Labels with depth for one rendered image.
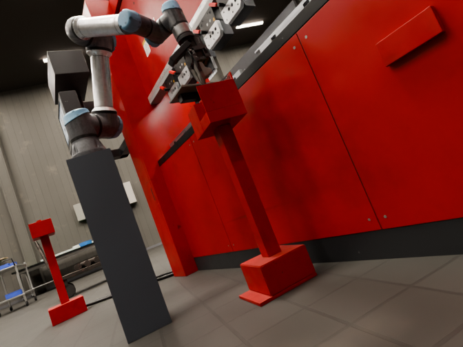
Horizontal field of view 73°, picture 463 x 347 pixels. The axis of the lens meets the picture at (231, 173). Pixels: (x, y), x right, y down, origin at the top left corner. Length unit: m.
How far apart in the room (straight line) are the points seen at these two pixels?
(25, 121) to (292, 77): 12.27
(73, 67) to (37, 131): 10.14
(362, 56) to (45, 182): 11.82
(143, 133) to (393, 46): 1.91
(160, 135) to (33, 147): 10.40
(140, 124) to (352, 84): 1.79
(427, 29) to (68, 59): 2.47
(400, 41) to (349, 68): 0.17
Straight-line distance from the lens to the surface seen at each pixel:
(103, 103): 1.63
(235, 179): 1.22
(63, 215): 12.07
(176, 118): 2.65
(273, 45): 1.28
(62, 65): 2.83
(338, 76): 1.10
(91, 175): 1.42
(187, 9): 1.99
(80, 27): 1.56
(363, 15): 1.06
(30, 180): 12.49
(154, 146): 2.48
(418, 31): 0.97
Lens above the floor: 0.35
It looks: 6 degrees up
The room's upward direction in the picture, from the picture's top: 22 degrees counter-clockwise
